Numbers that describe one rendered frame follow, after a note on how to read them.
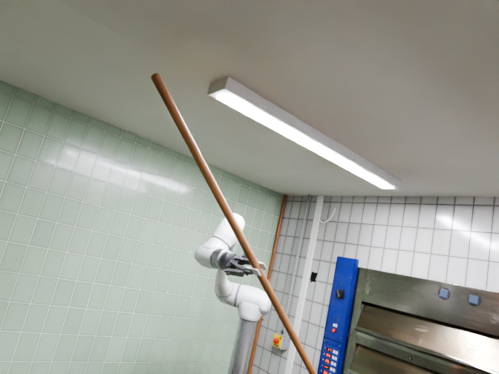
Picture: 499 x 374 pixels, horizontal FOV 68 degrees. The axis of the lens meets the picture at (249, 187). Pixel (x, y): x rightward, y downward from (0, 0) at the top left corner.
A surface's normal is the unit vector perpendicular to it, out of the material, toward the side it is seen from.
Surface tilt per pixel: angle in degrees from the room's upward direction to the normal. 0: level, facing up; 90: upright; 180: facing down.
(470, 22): 180
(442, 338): 70
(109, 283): 90
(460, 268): 90
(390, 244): 90
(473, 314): 90
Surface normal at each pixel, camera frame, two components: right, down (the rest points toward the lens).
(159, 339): 0.63, -0.01
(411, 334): -0.62, -0.60
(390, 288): -0.74, -0.29
